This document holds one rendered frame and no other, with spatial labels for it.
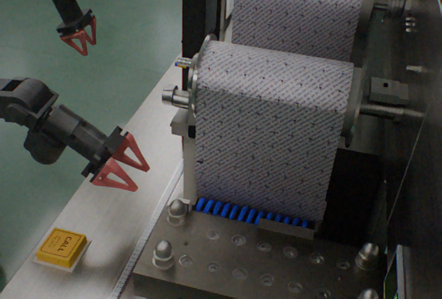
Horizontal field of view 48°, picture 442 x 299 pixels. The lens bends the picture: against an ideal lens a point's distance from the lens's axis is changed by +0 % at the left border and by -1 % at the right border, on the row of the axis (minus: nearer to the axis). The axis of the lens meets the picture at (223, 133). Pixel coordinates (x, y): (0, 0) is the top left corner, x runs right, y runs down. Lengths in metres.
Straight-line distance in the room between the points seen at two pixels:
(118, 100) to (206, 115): 2.36
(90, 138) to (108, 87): 2.39
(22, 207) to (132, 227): 1.48
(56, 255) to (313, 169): 0.50
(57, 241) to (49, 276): 0.07
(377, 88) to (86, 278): 0.62
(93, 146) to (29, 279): 0.27
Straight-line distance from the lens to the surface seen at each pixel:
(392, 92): 0.81
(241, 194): 0.90
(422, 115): 0.68
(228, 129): 0.82
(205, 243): 0.85
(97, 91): 3.28
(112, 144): 0.92
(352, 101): 0.78
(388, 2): 1.01
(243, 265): 0.83
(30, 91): 0.94
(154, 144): 1.28
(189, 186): 1.04
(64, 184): 2.57
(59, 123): 0.93
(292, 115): 0.78
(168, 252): 0.80
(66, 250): 1.01
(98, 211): 1.11
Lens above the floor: 1.67
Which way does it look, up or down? 36 degrees down
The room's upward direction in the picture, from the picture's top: 4 degrees clockwise
